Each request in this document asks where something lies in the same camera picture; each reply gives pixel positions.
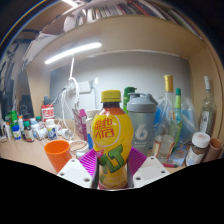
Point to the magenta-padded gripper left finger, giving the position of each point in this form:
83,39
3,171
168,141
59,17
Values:
75,171

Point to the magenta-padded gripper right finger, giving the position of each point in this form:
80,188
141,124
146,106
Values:
150,171

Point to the yellow drink bottle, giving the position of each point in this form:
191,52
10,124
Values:
111,140

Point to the orange plastic cup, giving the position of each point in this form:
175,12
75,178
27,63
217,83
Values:
58,155

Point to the white and blue box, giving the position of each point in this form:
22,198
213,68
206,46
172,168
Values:
89,133

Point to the clear bottle gold cap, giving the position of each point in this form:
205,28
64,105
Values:
165,133

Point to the grey shaker bottle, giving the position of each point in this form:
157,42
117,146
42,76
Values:
143,126

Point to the pink carton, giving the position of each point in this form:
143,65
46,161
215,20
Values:
80,125

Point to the white bottle blue label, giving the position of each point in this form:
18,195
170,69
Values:
51,130

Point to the brown jar white lid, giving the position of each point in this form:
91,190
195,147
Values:
196,150

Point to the dark bottle green cap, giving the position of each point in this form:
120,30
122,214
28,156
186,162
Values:
28,132

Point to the red and white canister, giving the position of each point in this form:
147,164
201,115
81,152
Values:
47,113

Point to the clear bottle green cap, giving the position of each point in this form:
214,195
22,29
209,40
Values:
177,110

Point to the brown mug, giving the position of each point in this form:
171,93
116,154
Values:
214,150

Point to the white bottle blue cap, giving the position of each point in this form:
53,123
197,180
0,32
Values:
16,132

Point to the green container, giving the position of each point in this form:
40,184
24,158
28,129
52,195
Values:
14,117

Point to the clear glass bottle white cap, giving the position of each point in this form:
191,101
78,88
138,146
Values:
207,113

